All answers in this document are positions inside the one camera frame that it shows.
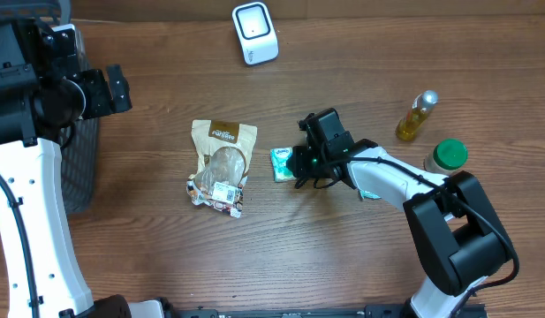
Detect green Kleenex tissue pack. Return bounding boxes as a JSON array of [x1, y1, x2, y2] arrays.
[[270, 148, 295, 183]]

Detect teal snack packet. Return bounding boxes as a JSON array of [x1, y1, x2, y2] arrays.
[[358, 190, 381, 201]]

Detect brown cookie pouch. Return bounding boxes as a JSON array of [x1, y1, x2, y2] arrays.
[[191, 119, 258, 194]]

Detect small printed snack bag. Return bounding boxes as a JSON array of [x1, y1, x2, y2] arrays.
[[186, 177, 247, 218]]

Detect yellow bottle silver cap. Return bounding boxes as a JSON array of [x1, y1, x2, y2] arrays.
[[396, 90, 439, 141]]

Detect green white tissue cup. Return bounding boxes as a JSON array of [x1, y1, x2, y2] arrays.
[[424, 139, 468, 175]]

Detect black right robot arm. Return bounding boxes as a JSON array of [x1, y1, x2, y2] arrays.
[[287, 140, 519, 317]]

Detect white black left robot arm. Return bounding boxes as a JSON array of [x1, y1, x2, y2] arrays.
[[0, 19, 171, 317]]

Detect white barcode scanner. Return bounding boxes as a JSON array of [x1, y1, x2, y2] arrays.
[[231, 2, 279, 66]]

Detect grey plastic mesh basket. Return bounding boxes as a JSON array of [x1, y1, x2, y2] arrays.
[[0, 0, 99, 214]]

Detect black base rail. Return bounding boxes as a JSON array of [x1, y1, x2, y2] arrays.
[[95, 304, 489, 318]]

